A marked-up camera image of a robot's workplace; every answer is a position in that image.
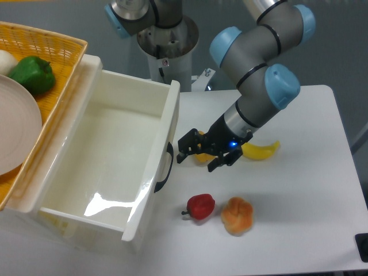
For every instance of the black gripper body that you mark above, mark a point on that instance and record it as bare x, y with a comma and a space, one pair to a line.
220, 140

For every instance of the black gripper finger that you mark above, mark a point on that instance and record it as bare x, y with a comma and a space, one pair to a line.
190, 144
228, 160

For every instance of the yellow bell pepper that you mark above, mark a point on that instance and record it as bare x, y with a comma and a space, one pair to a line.
203, 157

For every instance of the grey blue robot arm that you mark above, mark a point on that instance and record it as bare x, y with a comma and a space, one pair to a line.
244, 56

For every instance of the white drawer cabinet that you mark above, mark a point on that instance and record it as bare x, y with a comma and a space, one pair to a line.
23, 212

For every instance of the yellow banana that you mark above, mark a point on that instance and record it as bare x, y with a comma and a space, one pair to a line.
256, 152

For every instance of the red bell pepper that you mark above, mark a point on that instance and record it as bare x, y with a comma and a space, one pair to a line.
199, 206

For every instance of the orange knotted bread roll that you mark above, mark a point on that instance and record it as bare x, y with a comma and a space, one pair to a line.
237, 216

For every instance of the black object at edge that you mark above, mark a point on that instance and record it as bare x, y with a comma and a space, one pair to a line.
362, 246

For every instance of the yellow woven basket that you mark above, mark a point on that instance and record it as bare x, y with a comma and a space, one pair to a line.
49, 60

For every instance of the green bell pepper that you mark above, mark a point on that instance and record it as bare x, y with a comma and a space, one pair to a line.
34, 74

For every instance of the beige plate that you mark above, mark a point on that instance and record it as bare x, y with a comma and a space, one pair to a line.
21, 124

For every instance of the white round vegetable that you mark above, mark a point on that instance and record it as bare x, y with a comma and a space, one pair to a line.
7, 62

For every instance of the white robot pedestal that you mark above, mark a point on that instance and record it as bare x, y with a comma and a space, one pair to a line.
169, 54

